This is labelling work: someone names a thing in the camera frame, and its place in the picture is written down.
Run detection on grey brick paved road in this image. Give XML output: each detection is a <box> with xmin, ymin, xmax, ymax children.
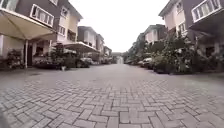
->
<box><xmin>0</xmin><ymin>63</ymin><xmax>224</xmax><ymax>128</ymax></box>

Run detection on green plants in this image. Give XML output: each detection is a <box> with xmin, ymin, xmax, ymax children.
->
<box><xmin>34</xmin><ymin>44</ymin><xmax>78</xmax><ymax>70</ymax></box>

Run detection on row of houses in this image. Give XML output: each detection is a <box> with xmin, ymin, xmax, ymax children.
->
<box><xmin>0</xmin><ymin>0</ymin><xmax>114</xmax><ymax>69</ymax></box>
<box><xmin>133</xmin><ymin>0</ymin><xmax>224</xmax><ymax>73</ymax></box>

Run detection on large beige canopy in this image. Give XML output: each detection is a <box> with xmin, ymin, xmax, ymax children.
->
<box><xmin>0</xmin><ymin>8</ymin><xmax>58</xmax><ymax>69</ymax></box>

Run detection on dark car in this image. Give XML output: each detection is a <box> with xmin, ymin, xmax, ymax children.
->
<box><xmin>74</xmin><ymin>57</ymin><xmax>95</xmax><ymax>68</ymax></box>

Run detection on green bush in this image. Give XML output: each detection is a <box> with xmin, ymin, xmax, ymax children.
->
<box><xmin>5</xmin><ymin>49</ymin><xmax>25</xmax><ymax>70</ymax></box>

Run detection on small beige canopy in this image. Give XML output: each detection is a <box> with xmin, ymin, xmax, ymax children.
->
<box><xmin>60</xmin><ymin>41</ymin><xmax>100</xmax><ymax>55</ymax></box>

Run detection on pale car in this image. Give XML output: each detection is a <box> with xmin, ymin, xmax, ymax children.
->
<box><xmin>137</xmin><ymin>57</ymin><xmax>156</xmax><ymax>70</ymax></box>

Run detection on green bushes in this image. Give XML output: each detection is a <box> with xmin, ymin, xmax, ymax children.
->
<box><xmin>123</xmin><ymin>34</ymin><xmax>224</xmax><ymax>74</ymax></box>

